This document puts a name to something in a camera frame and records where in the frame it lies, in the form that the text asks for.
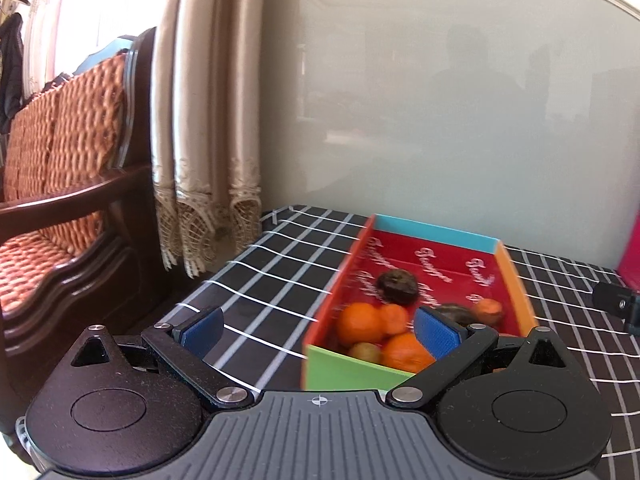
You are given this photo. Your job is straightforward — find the pink thermos flask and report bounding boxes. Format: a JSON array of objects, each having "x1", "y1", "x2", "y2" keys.
[{"x1": 617, "y1": 210, "x2": 640, "y2": 291}]

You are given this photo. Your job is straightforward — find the dark wooden sofa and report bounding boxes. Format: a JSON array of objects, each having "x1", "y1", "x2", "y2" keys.
[{"x1": 0, "y1": 27, "x2": 221, "y2": 461}]

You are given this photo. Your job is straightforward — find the brown kiwi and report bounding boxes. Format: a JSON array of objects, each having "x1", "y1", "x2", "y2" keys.
[{"x1": 347, "y1": 341, "x2": 385, "y2": 363}]

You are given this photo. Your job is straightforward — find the blue cloth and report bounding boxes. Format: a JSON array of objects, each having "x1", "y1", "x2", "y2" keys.
[{"x1": 75, "y1": 35, "x2": 136, "y2": 77}]

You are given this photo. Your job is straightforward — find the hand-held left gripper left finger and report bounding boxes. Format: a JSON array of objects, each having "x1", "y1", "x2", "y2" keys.
[{"x1": 55, "y1": 307, "x2": 253, "y2": 408}]

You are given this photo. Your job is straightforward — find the colourful cardboard box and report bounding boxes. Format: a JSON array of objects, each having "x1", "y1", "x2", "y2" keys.
[{"x1": 300, "y1": 213, "x2": 540, "y2": 393}]

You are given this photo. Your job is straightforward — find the orange woven back cushion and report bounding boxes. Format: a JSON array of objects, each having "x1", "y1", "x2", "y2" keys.
[{"x1": 2, "y1": 52, "x2": 128, "y2": 203}]

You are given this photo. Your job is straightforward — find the orange tangerine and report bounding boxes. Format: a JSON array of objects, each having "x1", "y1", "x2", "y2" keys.
[
  {"x1": 336, "y1": 302, "x2": 385, "y2": 347},
  {"x1": 381, "y1": 332, "x2": 438, "y2": 375}
]

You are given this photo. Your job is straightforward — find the dark hanging coat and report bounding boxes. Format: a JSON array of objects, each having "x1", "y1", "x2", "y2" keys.
[{"x1": 0, "y1": 12, "x2": 26, "y2": 133}]

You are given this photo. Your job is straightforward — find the beige lace curtain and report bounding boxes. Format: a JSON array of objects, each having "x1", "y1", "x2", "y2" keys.
[{"x1": 150, "y1": 0, "x2": 266, "y2": 281}]

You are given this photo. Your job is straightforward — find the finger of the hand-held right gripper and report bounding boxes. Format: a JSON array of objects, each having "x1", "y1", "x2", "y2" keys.
[{"x1": 593, "y1": 282, "x2": 640, "y2": 335}]

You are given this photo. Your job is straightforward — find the carrot piece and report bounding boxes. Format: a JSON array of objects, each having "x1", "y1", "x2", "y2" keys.
[
  {"x1": 378, "y1": 304, "x2": 411, "y2": 337},
  {"x1": 472, "y1": 298, "x2": 505, "y2": 326}
]

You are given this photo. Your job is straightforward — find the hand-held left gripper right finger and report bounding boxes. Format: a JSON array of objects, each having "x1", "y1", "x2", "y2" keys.
[{"x1": 385, "y1": 306, "x2": 583, "y2": 407}]

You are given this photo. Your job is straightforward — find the orange woven seat cushion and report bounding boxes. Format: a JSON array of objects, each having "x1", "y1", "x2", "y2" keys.
[{"x1": 0, "y1": 210, "x2": 103, "y2": 313}]

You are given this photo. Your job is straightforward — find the black white checked tablecloth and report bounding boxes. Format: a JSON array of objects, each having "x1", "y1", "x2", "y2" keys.
[{"x1": 155, "y1": 204, "x2": 640, "y2": 480}]

